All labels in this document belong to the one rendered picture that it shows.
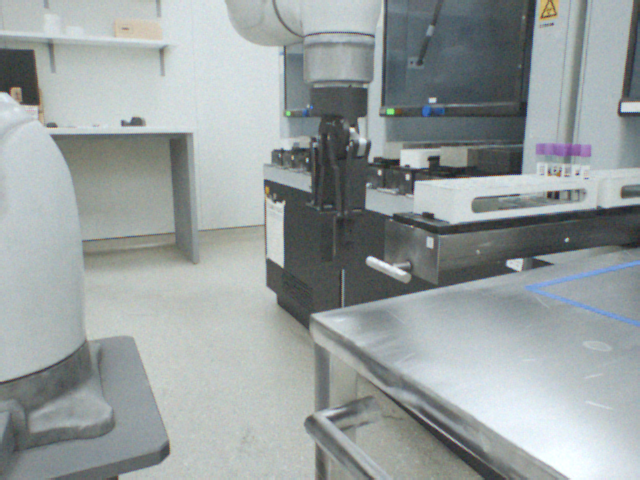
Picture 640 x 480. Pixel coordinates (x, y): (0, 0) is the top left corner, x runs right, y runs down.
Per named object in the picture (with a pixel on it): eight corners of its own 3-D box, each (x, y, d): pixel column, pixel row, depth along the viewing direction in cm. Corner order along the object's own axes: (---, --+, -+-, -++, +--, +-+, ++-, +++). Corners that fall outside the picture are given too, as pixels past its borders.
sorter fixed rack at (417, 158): (474, 166, 178) (475, 147, 176) (496, 169, 169) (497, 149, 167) (399, 170, 165) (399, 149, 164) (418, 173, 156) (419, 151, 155)
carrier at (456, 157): (472, 171, 144) (474, 148, 143) (466, 171, 143) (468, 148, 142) (444, 167, 154) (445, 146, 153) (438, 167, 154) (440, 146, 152)
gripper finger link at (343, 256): (352, 216, 71) (355, 217, 71) (351, 266, 73) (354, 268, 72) (332, 217, 70) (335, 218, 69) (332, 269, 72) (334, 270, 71)
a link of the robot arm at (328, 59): (353, 45, 73) (352, 91, 75) (291, 41, 69) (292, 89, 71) (389, 36, 65) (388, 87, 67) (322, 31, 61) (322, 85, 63)
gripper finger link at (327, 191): (323, 134, 69) (318, 131, 71) (315, 214, 74) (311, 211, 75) (349, 133, 71) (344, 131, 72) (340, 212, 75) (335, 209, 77)
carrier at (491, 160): (515, 176, 131) (517, 151, 130) (508, 177, 130) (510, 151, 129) (481, 172, 141) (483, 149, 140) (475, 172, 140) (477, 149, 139)
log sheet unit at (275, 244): (266, 259, 275) (264, 190, 267) (286, 272, 251) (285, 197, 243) (261, 259, 274) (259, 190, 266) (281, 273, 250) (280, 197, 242)
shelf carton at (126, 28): (116, 38, 347) (115, 17, 344) (114, 42, 366) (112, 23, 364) (162, 40, 359) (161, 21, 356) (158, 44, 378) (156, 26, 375)
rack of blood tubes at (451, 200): (547, 207, 96) (551, 173, 95) (597, 216, 88) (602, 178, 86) (410, 221, 84) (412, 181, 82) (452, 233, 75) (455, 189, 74)
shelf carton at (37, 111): (14, 127, 332) (9, 87, 327) (17, 127, 352) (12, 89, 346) (44, 127, 339) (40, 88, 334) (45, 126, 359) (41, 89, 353)
